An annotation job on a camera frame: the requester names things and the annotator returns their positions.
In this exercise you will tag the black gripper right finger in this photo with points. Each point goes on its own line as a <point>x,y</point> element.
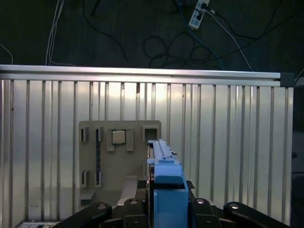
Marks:
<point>249,215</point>

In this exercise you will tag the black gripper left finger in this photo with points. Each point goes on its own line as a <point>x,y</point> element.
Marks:
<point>95,213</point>

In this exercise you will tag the white power strip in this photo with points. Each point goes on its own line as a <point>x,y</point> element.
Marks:
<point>197,19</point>

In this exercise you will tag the grey parts rack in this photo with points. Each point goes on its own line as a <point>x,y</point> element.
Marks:
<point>118,166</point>

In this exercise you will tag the black open PC case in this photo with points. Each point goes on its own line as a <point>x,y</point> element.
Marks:
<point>35,224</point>

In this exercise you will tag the black table corner cap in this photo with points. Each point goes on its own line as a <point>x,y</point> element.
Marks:
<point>287,79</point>

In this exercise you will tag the silver CPU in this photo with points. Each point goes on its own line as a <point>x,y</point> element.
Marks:
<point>119,137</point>

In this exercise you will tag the RAM stick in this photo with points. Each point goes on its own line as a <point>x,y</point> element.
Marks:
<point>97,156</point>

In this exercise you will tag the hard disk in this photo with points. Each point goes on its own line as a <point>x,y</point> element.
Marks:
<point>171,173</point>

